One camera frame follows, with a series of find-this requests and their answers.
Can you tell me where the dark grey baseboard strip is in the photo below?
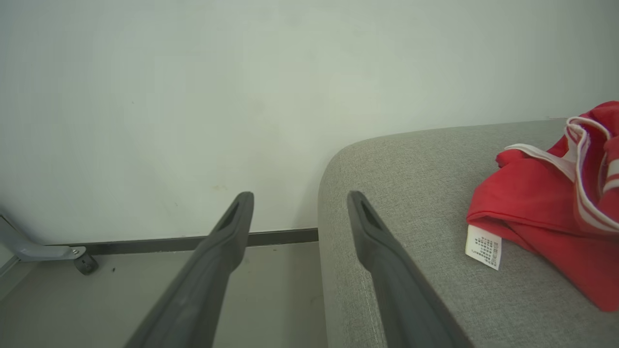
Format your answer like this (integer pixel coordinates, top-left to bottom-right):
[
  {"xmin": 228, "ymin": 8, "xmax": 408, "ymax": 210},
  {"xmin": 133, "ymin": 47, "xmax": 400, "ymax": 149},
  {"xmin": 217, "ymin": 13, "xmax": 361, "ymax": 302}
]
[{"xmin": 48, "ymin": 228, "xmax": 319, "ymax": 256}]

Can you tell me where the grey fabric sofa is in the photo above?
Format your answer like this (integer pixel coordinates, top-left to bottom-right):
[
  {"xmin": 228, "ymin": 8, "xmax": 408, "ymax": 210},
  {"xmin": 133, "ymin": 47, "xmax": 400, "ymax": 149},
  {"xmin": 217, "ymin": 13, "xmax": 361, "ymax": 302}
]
[{"xmin": 318, "ymin": 118, "xmax": 619, "ymax": 348}]

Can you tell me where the red white-striped garment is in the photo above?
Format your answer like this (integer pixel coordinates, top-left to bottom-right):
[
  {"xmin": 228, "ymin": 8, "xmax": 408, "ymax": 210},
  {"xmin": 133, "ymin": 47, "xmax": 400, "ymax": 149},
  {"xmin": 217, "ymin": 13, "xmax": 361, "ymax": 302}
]
[{"xmin": 465, "ymin": 101, "xmax": 619, "ymax": 313}]

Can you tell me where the grey metal stand leg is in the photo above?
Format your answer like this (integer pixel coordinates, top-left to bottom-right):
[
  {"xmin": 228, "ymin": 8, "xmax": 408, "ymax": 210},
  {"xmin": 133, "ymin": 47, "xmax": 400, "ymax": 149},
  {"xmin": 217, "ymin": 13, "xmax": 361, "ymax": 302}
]
[{"xmin": 0, "ymin": 213, "xmax": 88, "ymax": 263}]

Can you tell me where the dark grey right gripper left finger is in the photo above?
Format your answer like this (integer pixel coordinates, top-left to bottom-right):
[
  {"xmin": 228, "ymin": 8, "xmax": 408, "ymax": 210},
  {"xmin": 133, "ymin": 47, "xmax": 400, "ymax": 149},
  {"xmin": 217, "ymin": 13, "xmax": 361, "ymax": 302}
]
[{"xmin": 124, "ymin": 191, "xmax": 255, "ymax": 348}]

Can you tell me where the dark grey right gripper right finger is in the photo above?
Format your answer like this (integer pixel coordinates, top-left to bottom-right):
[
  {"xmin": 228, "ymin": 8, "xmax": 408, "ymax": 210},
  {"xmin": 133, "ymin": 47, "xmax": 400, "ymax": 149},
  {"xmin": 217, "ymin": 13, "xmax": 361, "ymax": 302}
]
[{"xmin": 347, "ymin": 190, "xmax": 473, "ymax": 348}]

